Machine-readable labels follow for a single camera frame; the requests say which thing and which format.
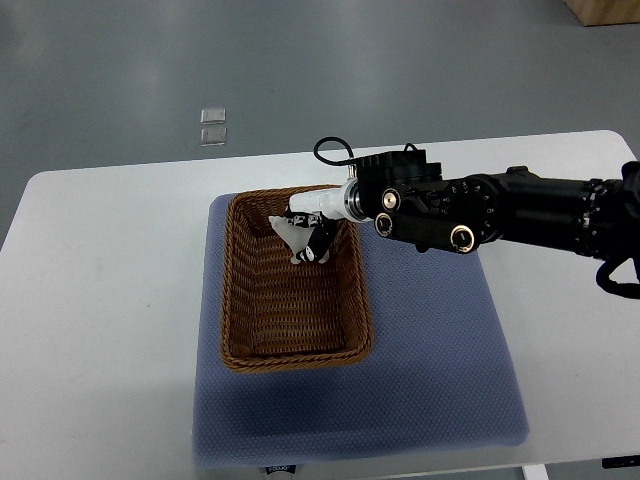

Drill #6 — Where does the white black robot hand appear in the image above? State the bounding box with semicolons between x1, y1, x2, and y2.
285;187;345;255

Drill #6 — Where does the white bear figurine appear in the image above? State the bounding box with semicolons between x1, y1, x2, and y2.
268;216;329;265

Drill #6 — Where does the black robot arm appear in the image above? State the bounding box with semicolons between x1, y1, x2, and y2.
346;144;639;299

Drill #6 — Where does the brown wicker basket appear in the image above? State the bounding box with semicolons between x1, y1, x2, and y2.
220;187;374;373

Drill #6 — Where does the upper silver floor plate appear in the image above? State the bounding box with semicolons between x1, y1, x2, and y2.
200;107;226;125

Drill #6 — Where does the blue foam mat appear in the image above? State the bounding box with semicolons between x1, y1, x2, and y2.
192;195;529;469

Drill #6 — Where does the cardboard box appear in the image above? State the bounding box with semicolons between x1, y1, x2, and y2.
564;0;639;27

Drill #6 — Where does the black cable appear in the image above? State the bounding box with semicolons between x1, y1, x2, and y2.
313;137;357;169

